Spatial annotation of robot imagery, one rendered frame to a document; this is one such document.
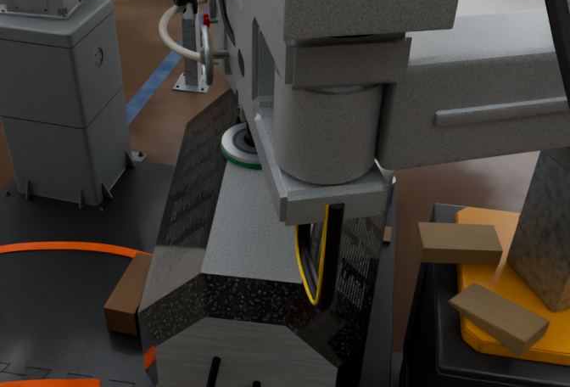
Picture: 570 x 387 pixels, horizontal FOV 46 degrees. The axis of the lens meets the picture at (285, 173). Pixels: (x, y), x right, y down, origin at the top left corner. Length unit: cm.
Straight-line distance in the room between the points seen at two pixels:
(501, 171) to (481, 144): 228
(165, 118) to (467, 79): 273
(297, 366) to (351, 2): 101
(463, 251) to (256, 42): 76
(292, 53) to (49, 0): 189
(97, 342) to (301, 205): 152
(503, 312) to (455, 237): 24
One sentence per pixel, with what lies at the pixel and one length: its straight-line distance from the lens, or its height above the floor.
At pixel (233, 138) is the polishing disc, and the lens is 201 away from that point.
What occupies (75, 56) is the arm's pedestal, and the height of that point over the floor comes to 75.
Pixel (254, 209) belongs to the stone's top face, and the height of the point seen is 82.
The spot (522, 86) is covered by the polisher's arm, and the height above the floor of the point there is 140.
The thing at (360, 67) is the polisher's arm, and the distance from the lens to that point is 106.
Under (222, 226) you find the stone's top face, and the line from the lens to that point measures 174.
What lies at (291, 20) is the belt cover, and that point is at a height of 159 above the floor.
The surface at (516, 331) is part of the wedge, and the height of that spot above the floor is 82.
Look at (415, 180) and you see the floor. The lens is 335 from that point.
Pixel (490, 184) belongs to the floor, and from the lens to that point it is 343.
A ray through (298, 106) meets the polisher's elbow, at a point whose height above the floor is 139.
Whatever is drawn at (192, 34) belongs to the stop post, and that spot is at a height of 34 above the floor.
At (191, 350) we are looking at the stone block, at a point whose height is 64.
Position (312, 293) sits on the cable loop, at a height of 92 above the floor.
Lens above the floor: 196
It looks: 36 degrees down
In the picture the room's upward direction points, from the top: 2 degrees clockwise
